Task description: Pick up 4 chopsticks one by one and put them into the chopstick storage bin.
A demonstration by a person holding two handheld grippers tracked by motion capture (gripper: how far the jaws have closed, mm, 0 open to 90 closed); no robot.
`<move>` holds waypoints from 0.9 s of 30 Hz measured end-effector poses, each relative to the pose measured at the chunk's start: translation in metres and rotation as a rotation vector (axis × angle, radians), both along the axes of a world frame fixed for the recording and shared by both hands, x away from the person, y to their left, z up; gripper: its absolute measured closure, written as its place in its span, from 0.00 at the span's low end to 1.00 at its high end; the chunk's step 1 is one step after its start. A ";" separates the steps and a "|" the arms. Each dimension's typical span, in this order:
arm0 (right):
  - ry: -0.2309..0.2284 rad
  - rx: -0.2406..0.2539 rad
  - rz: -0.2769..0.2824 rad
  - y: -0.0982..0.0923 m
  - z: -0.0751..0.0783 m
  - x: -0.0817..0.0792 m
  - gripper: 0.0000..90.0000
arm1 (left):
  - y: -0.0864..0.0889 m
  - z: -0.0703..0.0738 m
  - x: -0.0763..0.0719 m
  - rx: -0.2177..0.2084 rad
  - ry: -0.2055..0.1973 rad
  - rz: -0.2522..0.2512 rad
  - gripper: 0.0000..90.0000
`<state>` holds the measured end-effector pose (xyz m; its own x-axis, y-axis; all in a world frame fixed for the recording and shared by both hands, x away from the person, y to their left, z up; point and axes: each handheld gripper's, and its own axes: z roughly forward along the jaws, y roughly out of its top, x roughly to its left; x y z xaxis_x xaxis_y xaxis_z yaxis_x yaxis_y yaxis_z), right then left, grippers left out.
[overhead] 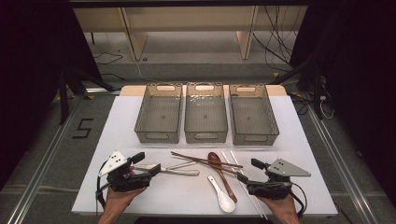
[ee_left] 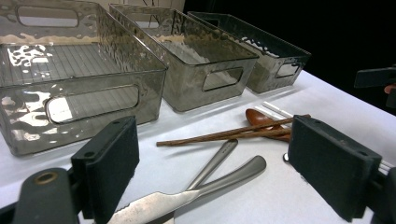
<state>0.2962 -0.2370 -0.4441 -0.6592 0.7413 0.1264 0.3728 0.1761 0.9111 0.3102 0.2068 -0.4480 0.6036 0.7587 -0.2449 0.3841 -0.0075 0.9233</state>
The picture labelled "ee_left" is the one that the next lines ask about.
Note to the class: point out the brown wooden spoon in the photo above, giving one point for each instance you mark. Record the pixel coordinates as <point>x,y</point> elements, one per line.
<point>257,116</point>

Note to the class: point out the metal table knife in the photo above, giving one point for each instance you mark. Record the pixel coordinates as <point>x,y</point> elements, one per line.
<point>155,205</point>

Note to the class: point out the metal fork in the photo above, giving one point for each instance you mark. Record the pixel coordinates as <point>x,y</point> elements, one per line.
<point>218,157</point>

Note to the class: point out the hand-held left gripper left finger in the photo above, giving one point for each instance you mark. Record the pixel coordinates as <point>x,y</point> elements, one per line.
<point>106,168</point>

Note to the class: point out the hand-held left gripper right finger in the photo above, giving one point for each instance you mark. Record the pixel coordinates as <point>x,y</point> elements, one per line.
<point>333,168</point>

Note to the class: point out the brown wooden chopstick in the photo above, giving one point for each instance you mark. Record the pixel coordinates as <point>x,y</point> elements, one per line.
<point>249,136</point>
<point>236,129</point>

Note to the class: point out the clear smoky plastic bin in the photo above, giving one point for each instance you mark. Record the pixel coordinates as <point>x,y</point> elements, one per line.
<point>267,76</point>
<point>149,96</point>
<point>186,87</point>

